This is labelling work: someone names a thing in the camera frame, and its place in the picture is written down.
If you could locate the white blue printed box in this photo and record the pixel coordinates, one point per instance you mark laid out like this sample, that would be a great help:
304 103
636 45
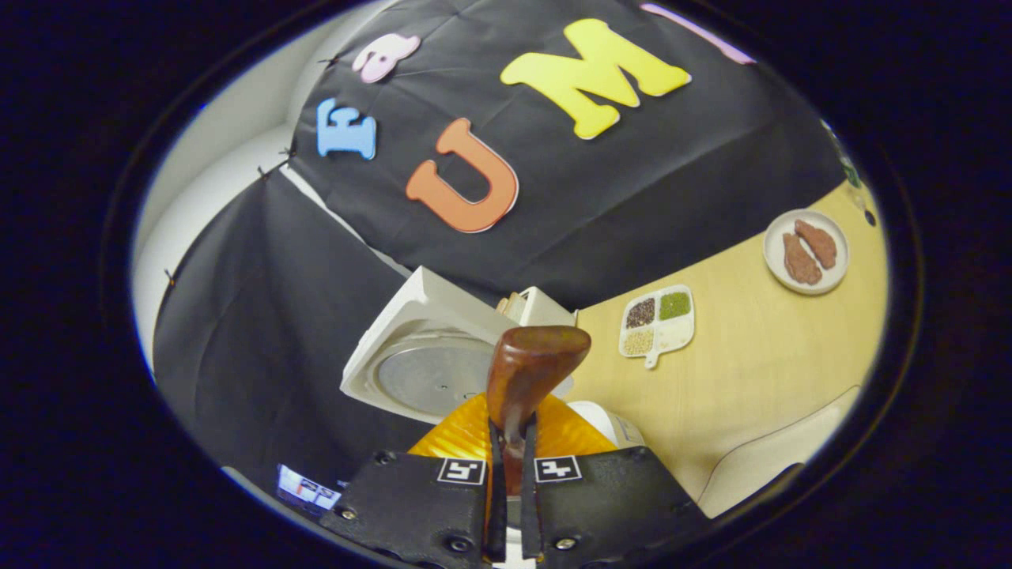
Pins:
308 487

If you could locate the toast bread slices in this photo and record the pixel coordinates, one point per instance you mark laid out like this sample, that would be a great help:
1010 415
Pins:
512 304

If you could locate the clear plastic water bottle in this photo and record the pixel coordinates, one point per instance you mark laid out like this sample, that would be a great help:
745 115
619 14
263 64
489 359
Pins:
846 166

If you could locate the clear rice container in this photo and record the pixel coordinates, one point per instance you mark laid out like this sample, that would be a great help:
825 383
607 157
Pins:
759 466

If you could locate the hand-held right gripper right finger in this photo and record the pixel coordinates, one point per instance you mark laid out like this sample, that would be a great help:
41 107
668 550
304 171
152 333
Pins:
617 506

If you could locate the white divided grain dish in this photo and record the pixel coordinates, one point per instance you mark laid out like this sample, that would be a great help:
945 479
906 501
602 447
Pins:
656 324

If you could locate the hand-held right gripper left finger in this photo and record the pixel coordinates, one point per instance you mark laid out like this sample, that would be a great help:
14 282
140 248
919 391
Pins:
411 506

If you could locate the white rice cooker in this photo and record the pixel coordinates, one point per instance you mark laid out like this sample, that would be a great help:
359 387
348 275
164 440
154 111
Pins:
427 371

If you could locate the brown wooden spoon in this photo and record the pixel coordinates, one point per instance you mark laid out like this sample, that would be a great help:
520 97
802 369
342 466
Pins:
530 363

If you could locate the white rice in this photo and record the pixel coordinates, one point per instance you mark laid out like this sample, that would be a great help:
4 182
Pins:
767 466

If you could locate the brown meat piece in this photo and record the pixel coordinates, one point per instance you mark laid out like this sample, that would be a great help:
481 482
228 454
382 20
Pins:
818 243
800 261

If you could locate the white round plate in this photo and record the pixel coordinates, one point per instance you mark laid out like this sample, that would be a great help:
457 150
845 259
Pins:
779 273

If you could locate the white toaster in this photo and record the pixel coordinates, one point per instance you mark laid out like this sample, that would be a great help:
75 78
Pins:
545 308

